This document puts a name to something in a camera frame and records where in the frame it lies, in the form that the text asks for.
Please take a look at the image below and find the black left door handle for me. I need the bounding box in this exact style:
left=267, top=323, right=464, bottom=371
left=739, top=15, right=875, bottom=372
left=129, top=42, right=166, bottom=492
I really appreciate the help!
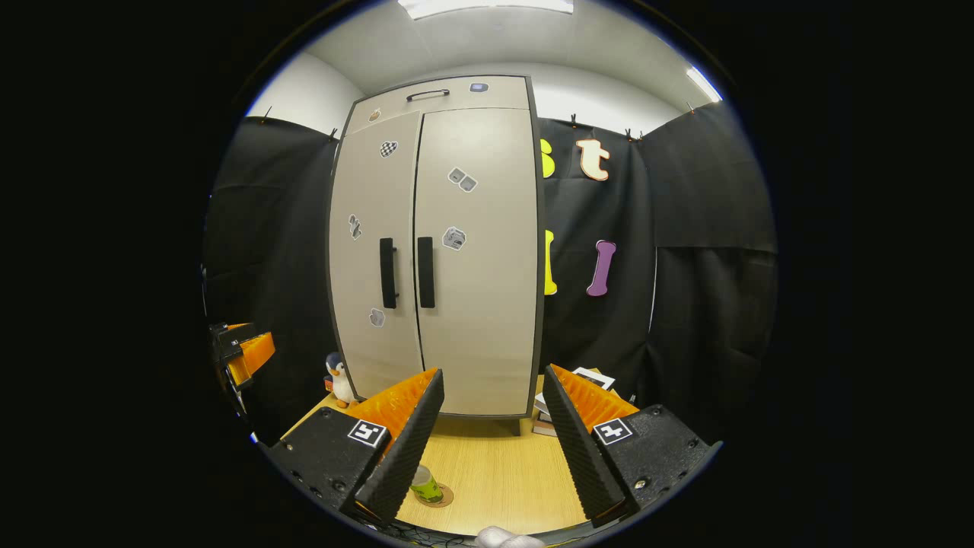
left=379, top=237, right=399, bottom=310

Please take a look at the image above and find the large ceiling light panel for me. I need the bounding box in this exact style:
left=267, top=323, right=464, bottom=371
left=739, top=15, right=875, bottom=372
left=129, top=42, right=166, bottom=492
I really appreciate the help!
left=397, top=0, right=575, bottom=21

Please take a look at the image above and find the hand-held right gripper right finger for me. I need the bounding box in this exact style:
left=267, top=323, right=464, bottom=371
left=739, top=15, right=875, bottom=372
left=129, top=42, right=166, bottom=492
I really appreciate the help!
left=543, top=364, right=722, bottom=527

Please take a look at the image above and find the grey cabinet door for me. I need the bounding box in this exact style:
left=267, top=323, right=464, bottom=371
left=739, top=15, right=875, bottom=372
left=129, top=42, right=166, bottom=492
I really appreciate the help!
left=413, top=107, right=541, bottom=418
left=329, top=111, right=425, bottom=403

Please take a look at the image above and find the black door handle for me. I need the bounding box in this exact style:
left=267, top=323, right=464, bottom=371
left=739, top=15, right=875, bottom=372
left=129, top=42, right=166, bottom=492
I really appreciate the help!
left=416, top=236, right=436, bottom=309
left=379, top=237, right=399, bottom=310

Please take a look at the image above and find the grey cabinet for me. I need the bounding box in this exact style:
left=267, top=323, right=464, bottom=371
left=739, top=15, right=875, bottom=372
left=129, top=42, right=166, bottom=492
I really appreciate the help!
left=327, top=74, right=546, bottom=436

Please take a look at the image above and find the small ceiling light panel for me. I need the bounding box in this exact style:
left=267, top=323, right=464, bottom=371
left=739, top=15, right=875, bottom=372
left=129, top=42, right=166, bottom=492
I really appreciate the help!
left=685, top=65, right=724, bottom=104

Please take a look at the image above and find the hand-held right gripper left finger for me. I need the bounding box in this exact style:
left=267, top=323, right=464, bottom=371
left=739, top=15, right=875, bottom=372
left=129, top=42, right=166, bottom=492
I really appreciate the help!
left=263, top=368, right=445, bottom=526

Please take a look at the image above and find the green label clear bottle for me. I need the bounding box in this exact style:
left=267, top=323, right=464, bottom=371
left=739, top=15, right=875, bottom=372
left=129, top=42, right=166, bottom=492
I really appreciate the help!
left=409, top=464, right=445, bottom=505

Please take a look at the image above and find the stack of books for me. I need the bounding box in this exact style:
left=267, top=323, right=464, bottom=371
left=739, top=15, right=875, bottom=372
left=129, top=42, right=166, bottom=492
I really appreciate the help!
left=531, top=367, right=619, bottom=438

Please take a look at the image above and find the penguin plush toy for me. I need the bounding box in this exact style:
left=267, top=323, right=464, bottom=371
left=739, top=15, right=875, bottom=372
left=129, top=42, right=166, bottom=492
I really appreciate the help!
left=323, top=352, right=358, bottom=408

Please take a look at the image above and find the black right door handle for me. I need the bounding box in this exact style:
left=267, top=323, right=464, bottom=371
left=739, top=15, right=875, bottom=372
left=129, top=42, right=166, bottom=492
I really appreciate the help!
left=416, top=236, right=436, bottom=309

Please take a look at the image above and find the grey cabinet drawer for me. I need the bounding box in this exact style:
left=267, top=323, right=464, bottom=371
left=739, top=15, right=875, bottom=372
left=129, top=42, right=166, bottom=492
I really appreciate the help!
left=344, top=75, right=531, bottom=136

